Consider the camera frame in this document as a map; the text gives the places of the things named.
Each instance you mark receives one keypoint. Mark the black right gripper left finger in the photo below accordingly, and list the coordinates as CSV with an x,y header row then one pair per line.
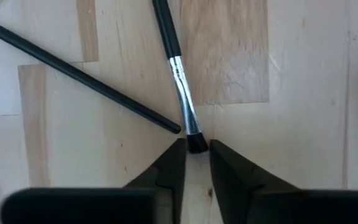
x,y
154,199

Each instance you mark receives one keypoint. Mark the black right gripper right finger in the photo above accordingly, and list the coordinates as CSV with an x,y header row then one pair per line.
x,y
259,202

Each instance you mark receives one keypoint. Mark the black paintbrush silver ferrule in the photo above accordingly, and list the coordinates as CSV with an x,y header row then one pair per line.
x,y
73,73
182,93

